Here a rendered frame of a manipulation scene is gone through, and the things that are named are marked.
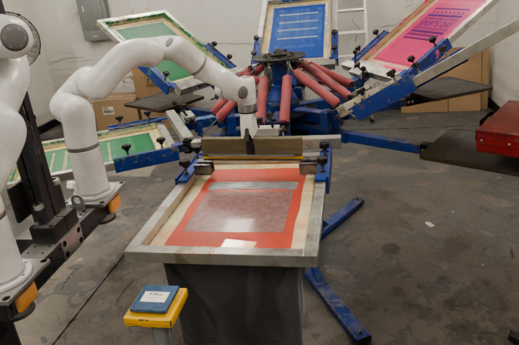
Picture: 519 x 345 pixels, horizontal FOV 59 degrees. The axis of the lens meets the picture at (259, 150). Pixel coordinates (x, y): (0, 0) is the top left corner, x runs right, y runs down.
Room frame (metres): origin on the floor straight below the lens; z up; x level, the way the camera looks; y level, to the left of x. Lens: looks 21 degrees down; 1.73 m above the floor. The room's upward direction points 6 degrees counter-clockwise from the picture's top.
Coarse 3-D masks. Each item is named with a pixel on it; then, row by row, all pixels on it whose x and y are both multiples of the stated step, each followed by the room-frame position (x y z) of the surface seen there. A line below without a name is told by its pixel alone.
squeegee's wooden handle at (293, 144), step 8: (296, 136) 1.69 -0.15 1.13; (208, 144) 1.75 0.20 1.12; (216, 144) 1.74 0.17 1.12; (224, 144) 1.73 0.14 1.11; (232, 144) 1.73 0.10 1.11; (240, 144) 1.72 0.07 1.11; (256, 144) 1.70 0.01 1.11; (264, 144) 1.70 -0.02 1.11; (272, 144) 1.69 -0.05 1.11; (280, 144) 1.68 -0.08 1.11; (288, 144) 1.68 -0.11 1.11; (296, 144) 1.67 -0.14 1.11; (208, 152) 1.75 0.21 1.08; (216, 152) 1.74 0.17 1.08; (224, 152) 1.73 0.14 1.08; (232, 152) 1.73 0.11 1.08; (240, 152) 1.72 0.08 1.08; (256, 152) 1.70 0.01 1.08; (264, 152) 1.70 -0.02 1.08; (272, 152) 1.69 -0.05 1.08; (280, 152) 1.68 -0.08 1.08; (288, 152) 1.68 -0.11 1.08; (296, 152) 1.67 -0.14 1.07
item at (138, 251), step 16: (192, 176) 1.74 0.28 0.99; (176, 192) 1.60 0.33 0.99; (320, 192) 1.47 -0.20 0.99; (160, 208) 1.47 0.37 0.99; (320, 208) 1.35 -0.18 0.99; (160, 224) 1.39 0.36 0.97; (320, 224) 1.25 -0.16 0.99; (144, 240) 1.27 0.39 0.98; (320, 240) 1.21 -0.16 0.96; (128, 256) 1.21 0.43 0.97; (144, 256) 1.20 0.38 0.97; (160, 256) 1.19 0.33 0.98; (176, 256) 1.17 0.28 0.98; (192, 256) 1.16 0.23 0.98; (208, 256) 1.15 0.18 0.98; (224, 256) 1.14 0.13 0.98; (240, 256) 1.13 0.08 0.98; (256, 256) 1.12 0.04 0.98; (272, 256) 1.11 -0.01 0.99; (288, 256) 1.10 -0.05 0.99; (304, 256) 1.09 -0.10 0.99
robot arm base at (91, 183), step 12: (72, 156) 1.30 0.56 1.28; (84, 156) 1.30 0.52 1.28; (96, 156) 1.32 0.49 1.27; (72, 168) 1.32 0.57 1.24; (84, 168) 1.29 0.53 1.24; (96, 168) 1.31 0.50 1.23; (84, 180) 1.29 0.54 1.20; (96, 180) 1.30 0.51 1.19; (84, 192) 1.30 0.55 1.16; (96, 192) 1.30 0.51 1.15; (108, 192) 1.31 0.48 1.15
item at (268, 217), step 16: (256, 176) 1.75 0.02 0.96; (272, 176) 1.74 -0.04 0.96; (288, 176) 1.72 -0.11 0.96; (304, 176) 1.70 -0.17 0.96; (256, 192) 1.60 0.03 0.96; (272, 192) 1.58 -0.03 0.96; (288, 192) 1.57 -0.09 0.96; (256, 208) 1.47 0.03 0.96; (272, 208) 1.45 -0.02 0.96; (288, 208) 1.44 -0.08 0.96; (240, 224) 1.37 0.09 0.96; (256, 224) 1.36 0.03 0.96; (272, 224) 1.35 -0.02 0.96; (288, 224) 1.34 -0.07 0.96; (256, 240) 1.26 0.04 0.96; (272, 240) 1.25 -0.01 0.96; (288, 240) 1.24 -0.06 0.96
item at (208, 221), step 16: (224, 176) 1.79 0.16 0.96; (240, 176) 1.77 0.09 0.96; (208, 192) 1.64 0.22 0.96; (224, 192) 1.63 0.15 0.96; (240, 192) 1.61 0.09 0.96; (192, 208) 1.52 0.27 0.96; (208, 208) 1.50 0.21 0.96; (224, 208) 1.49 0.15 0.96; (240, 208) 1.48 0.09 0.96; (192, 224) 1.40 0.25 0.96; (208, 224) 1.39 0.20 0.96; (224, 224) 1.38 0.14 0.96; (176, 240) 1.30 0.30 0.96; (192, 240) 1.29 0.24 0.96; (208, 240) 1.28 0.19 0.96; (224, 240) 1.27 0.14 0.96
